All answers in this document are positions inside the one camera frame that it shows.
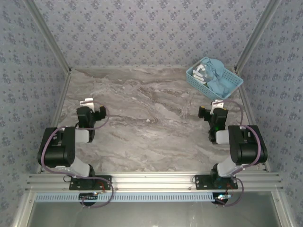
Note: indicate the grey metal panel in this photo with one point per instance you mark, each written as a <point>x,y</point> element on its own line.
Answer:
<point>151,215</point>

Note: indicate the aluminium lower frame rail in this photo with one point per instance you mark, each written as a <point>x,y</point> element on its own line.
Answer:
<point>22,210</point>
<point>281,210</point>

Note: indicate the light blue printed t-shirt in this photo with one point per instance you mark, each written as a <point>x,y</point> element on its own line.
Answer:
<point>214,68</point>

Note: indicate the black controller board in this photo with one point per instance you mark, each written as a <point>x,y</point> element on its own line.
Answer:
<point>88,196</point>
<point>222,197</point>

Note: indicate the wide aluminium frame rail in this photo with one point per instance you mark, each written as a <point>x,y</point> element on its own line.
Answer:
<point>151,182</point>

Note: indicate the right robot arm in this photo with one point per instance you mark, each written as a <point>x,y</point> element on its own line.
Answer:
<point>248,149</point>

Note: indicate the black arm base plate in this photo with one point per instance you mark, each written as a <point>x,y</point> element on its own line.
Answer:
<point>75,185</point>
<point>201,184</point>

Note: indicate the light blue plastic basket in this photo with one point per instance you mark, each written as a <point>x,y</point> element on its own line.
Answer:
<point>234,79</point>

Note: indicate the aluminium side rail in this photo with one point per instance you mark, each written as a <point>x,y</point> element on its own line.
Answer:
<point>59,104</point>
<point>249,106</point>

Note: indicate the aluminium frame post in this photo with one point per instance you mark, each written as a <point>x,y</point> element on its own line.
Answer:
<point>258,33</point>
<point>47,33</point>

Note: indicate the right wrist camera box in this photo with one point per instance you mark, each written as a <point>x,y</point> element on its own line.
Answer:
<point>217,103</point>

